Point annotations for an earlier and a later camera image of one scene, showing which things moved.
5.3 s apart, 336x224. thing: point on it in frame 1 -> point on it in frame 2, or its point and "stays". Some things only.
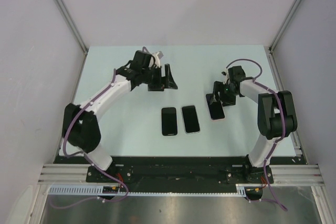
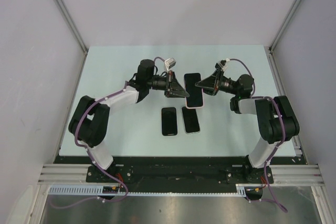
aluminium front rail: x=64 y=174 stays
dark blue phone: x=215 y=107 -> x=195 y=98
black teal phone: x=190 y=119 stays
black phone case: x=169 y=121 stays
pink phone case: x=217 y=117 -> x=196 y=99
